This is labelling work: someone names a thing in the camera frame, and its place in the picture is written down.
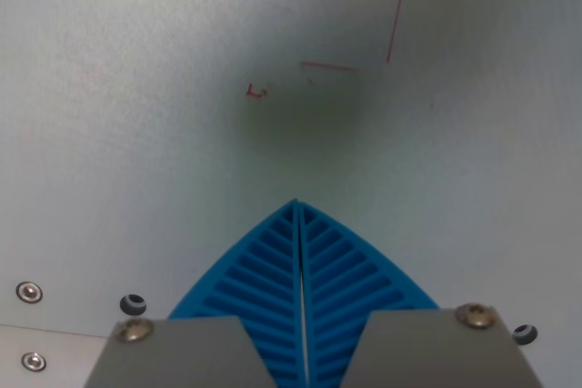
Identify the black round socket bolt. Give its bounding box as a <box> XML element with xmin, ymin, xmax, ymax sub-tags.
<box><xmin>511</xmin><ymin>323</ymin><xmax>539</xmax><ymax>346</ymax></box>
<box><xmin>119</xmin><ymin>293</ymin><xmax>147</xmax><ymax>317</ymax></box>

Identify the silver washer head screw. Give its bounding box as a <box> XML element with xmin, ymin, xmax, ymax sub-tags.
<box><xmin>15</xmin><ymin>281</ymin><xmax>45</xmax><ymax>303</ymax></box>
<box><xmin>20</xmin><ymin>352</ymin><xmax>48</xmax><ymax>373</ymax></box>

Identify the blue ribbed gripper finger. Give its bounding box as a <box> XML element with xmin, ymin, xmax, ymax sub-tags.
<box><xmin>296</xmin><ymin>199</ymin><xmax>543</xmax><ymax>388</ymax></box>
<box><xmin>84</xmin><ymin>199</ymin><xmax>307</xmax><ymax>388</ymax></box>

